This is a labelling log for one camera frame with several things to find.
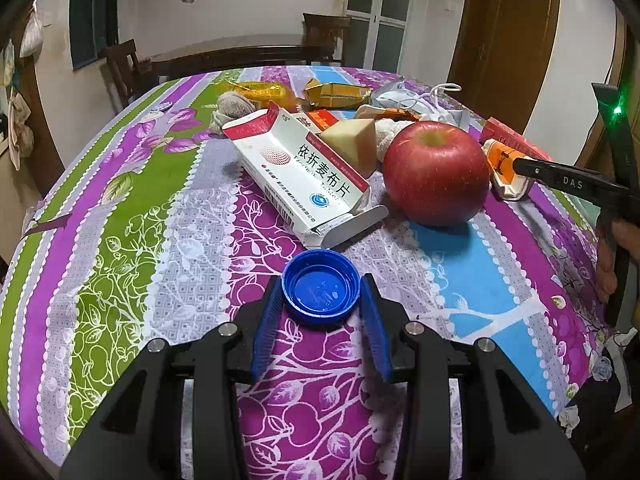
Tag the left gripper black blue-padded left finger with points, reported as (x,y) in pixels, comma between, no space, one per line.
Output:
(135,433)

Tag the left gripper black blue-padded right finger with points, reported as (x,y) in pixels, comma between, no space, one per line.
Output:
(507,432)

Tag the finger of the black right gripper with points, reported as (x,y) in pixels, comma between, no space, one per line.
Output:
(583,183)

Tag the orange white tube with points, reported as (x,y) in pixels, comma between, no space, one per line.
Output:
(507,184)

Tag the blue plastic bottle cap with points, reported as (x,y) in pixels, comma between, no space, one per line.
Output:
(321,287)

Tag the person's right hand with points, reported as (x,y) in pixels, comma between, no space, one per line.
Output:
(627,236)

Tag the red flat packet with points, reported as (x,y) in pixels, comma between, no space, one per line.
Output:
(495,130)

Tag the red apple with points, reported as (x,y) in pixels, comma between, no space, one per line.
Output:
(436,174)

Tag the brown wooden door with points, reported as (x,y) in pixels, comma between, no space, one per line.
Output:
(501,57)

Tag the colourful floral tablecloth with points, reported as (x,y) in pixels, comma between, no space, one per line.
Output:
(166,236)

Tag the white crumpled tissue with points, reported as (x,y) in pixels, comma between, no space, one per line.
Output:
(386,130)

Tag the orange white wrapper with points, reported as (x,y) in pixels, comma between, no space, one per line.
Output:
(377,113)

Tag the white red medicine box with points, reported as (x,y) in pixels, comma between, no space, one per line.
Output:
(320,197)

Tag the small orange red box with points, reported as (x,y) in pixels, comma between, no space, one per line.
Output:
(316,121)

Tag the yellow gold snack wrapper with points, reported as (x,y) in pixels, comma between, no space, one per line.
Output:
(336,95)

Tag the glass panel door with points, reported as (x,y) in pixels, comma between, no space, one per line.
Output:
(376,33)

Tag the dark wooden chair back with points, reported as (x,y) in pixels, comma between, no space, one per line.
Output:
(327,32)

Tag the dark wooden chair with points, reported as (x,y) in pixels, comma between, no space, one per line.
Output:
(130,75)
(327,32)

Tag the yellow crumpled plastic wrapper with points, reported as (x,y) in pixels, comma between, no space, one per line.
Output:
(261,93)

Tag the grey crumpled tissue ball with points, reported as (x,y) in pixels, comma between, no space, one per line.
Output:
(230,106)

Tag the dark wooden dining table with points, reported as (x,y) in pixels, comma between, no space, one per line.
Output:
(239,52)

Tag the dark wooden chair left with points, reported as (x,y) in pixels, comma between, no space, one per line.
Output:
(130,75)

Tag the hanging white bag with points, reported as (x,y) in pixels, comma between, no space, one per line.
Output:
(32,40)

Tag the dark window frame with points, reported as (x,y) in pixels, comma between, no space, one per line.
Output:
(93,27)

